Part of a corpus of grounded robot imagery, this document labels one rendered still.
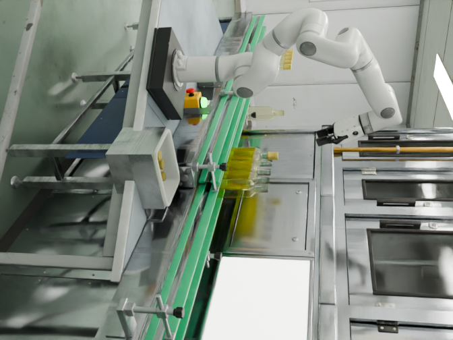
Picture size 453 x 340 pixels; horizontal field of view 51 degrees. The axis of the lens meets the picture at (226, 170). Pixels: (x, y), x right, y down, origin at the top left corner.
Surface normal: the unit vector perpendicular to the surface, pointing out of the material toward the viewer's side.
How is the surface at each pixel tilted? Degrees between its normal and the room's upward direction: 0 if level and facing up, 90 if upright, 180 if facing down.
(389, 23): 90
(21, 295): 90
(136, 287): 90
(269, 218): 90
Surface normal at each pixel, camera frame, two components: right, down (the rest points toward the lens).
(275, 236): -0.11, -0.82
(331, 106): -0.17, 0.58
